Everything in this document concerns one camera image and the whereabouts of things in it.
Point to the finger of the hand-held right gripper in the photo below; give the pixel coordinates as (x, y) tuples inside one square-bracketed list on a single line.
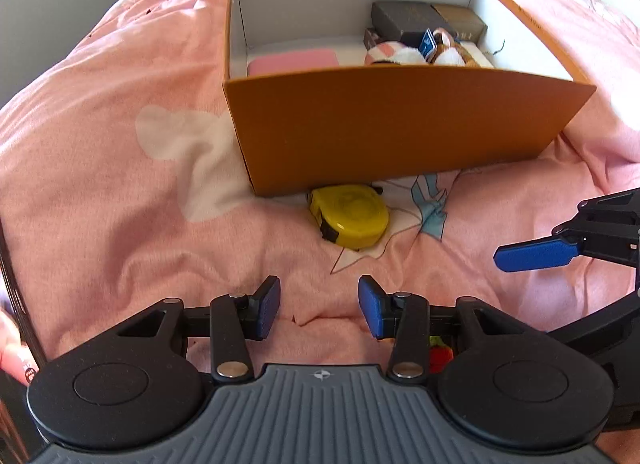
[(535, 254)]

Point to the gold brown small box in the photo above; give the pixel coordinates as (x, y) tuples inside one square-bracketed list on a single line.
[(462, 22)]

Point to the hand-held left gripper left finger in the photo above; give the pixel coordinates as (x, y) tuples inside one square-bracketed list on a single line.
[(267, 306)]

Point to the pink snap wallet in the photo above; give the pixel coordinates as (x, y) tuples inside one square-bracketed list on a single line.
[(292, 62)]

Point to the yellow tape measure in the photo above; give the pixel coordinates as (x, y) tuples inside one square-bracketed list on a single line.
[(352, 216)]

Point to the dark grey small box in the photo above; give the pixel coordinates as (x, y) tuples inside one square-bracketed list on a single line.
[(400, 19)]

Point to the small red green object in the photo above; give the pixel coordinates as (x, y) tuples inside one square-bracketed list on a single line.
[(441, 356)]

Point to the brown bear plush toy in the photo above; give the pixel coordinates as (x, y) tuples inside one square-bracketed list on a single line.
[(450, 52)]

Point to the person's left hand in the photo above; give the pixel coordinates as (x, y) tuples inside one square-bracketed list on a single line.
[(15, 354)]

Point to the white small box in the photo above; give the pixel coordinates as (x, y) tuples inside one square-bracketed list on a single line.
[(482, 57)]

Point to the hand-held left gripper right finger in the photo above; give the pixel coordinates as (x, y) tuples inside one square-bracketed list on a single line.
[(372, 309)]

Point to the orange cardboard box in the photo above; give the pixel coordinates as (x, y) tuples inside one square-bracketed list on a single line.
[(375, 134)]

